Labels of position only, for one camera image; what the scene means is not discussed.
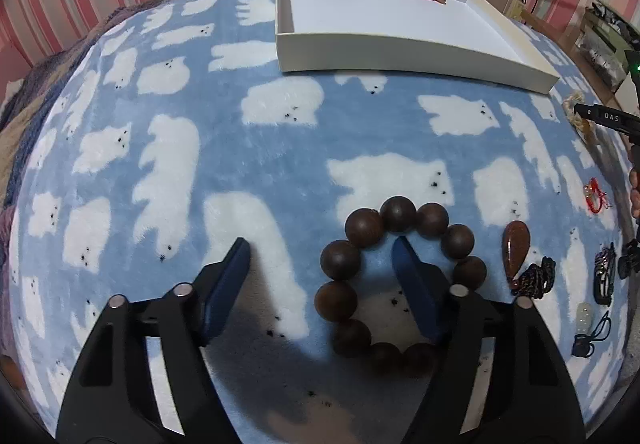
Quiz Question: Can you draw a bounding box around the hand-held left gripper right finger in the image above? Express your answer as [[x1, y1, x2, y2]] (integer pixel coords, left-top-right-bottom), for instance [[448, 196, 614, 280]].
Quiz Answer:
[[391, 236, 586, 444]]

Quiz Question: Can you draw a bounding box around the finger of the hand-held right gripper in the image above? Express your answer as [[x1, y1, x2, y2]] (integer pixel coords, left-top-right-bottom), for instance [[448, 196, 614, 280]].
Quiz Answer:
[[573, 102, 601, 123]]

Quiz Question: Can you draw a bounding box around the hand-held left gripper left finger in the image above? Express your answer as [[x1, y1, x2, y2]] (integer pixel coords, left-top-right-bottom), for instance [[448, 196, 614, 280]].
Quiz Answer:
[[56, 237, 252, 444]]

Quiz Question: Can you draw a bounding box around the beige bead ornament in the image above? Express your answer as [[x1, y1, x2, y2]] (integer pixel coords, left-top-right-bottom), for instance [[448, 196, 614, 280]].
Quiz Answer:
[[562, 91, 593, 137]]

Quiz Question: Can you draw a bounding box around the dark wooden bead bracelet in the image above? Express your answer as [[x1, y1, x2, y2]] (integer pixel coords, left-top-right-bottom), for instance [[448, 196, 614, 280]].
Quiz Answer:
[[314, 196, 488, 379]]

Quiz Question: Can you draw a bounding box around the brown teardrop pendant dark cord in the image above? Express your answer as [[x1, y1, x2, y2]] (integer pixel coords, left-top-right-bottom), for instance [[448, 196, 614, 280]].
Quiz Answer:
[[502, 220, 557, 298]]

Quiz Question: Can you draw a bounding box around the pale jade pendant black cord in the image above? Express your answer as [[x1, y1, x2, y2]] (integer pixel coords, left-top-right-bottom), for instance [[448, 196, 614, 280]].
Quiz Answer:
[[571, 302, 613, 359]]

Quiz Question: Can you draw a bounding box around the white shallow cardboard box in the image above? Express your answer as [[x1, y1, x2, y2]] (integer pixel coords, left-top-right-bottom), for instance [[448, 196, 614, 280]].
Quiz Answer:
[[274, 0, 560, 94]]

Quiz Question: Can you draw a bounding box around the person's right hand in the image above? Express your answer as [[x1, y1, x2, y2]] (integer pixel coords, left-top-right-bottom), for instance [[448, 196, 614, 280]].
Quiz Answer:
[[629, 169, 640, 221]]

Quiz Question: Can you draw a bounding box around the green storage bag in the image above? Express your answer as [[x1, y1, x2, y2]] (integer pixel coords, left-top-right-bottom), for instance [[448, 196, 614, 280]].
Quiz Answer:
[[575, 0, 640, 89]]

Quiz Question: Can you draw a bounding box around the wooden desk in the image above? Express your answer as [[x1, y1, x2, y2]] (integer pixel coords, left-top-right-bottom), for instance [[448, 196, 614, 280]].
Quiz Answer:
[[510, 0, 640, 117]]

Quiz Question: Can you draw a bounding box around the blue bear print blanket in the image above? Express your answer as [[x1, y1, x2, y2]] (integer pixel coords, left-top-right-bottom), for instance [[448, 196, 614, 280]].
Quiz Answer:
[[10, 0, 632, 444]]

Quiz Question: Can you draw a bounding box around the black hair claw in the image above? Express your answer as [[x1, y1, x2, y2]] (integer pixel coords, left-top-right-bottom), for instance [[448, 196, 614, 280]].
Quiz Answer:
[[619, 240, 640, 279]]

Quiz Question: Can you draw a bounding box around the striped knitted quilt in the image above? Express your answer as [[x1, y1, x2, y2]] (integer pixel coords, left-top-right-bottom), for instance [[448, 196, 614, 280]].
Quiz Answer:
[[0, 0, 216, 245]]

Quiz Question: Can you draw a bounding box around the red string bracelet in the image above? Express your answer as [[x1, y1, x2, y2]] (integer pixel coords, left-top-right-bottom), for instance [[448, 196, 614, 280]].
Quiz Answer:
[[584, 178, 613, 215]]

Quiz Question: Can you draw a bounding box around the black braided cord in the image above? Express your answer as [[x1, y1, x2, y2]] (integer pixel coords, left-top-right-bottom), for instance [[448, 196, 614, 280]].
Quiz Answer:
[[592, 244, 618, 307]]

